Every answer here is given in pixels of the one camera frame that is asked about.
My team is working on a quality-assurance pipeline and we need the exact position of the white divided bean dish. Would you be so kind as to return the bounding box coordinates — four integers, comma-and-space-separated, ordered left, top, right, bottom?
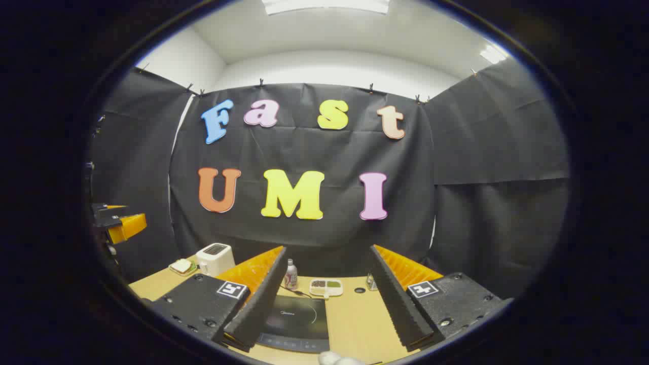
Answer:
309, 278, 344, 299

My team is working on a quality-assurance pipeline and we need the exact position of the ceiling light panel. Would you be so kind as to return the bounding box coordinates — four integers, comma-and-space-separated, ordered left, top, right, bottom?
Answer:
479, 45, 508, 64
261, 0, 391, 16

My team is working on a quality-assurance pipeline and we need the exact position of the small green plate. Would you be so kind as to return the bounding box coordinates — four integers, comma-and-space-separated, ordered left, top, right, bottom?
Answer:
169, 260, 198, 277

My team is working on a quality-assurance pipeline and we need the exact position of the black induction cooktop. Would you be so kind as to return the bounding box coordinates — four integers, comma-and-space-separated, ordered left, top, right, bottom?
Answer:
256, 296, 330, 354

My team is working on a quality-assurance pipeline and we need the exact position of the white toaster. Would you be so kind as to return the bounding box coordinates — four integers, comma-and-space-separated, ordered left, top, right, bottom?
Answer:
196, 243, 236, 277

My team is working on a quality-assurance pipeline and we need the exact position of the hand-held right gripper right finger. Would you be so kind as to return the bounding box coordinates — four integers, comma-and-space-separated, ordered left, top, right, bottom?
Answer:
369, 244, 513, 353

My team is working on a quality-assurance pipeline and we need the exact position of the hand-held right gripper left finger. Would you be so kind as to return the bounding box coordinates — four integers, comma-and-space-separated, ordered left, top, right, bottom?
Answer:
151, 246, 288, 353

